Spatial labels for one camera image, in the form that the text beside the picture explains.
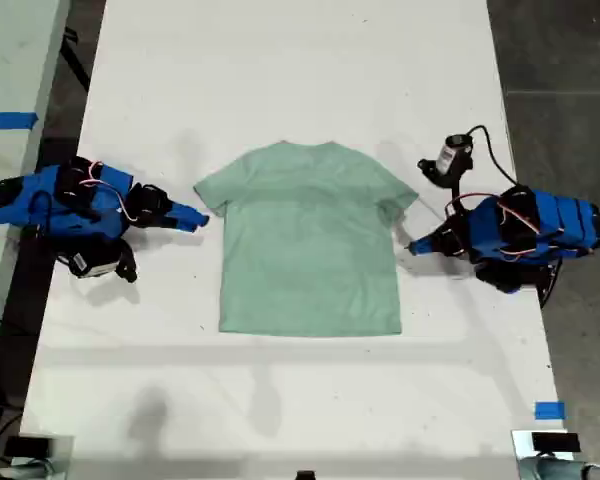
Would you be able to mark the pale green T-shirt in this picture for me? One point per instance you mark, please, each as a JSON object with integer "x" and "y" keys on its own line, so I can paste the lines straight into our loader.
{"x": 305, "y": 240}

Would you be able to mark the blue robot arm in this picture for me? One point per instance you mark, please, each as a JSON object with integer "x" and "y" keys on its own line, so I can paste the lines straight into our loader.
{"x": 107, "y": 220}
{"x": 570, "y": 220}

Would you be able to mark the long blue tape strip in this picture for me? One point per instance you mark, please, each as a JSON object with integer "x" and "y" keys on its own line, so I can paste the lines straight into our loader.
{"x": 5, "y": 121}

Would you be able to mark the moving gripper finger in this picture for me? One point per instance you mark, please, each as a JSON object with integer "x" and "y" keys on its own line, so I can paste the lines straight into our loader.
{"x": 442, "y": 227}
{"x": 185, "y": 227}

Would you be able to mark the black stand leg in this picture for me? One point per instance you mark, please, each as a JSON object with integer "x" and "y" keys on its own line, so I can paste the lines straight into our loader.
{"x": 77, "y": 60}

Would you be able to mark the black arm base clamp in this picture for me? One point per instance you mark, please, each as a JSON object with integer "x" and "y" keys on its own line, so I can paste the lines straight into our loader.
{"x": 547, "y": 295}

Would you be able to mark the blue tape square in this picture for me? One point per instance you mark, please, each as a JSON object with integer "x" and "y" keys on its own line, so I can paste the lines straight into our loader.
{"x": 550, "y": 411}

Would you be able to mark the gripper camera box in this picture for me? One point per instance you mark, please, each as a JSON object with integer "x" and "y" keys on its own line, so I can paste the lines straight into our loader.
{"x": 450, "y": 155}
{"x": 92, "y": 262}

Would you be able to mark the pale side table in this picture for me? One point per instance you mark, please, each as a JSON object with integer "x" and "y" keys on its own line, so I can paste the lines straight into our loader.
{"x": 10, "y": 60}

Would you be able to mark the pale grey tube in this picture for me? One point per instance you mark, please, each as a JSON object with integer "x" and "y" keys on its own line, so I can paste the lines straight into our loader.
{"x": 20, "y": 472}
{"x": 555, "y": 470}

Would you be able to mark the camera black stalk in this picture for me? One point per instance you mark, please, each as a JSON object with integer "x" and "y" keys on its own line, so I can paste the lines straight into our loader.
{"x": 126, "y": 260}
{"x": 452, "y": 187}

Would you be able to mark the small black box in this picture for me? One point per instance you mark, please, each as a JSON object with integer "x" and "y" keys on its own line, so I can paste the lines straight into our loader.
{"x": 555, "y": 442}
{"x": 30, "y": 446}

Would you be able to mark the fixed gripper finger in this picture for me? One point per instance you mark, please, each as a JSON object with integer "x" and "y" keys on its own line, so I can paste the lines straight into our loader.
{"x": 430, "y": 245}
{"x": 187, "y": 212}

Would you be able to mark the small black object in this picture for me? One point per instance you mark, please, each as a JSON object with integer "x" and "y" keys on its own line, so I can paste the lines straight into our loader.
{"x": 305, "y": 475}

